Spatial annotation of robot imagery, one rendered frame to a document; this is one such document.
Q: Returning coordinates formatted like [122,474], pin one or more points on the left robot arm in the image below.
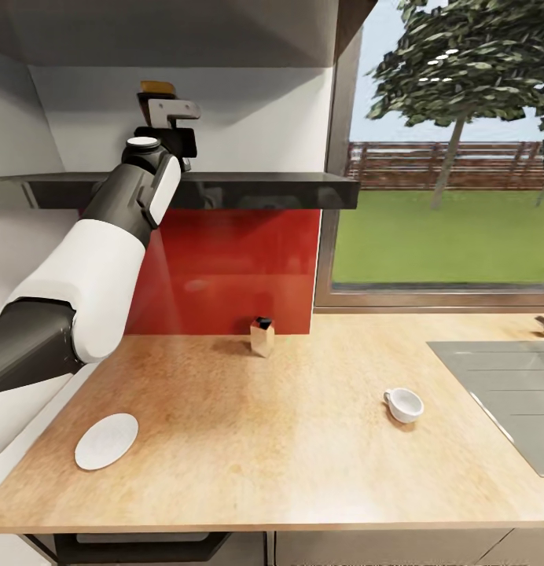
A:
[73,309]

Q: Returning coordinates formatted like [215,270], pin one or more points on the bottle of coffee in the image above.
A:
[160,90]

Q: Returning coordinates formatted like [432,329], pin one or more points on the countertop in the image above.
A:
[299,441]

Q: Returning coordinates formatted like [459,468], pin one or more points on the shelf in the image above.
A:
[180,33]
[196,191]

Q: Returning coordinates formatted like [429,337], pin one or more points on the saucer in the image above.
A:
[106,441]

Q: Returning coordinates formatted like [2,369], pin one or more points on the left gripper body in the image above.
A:
[183,139]

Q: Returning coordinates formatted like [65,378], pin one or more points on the coffee cup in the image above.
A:
[405,405]

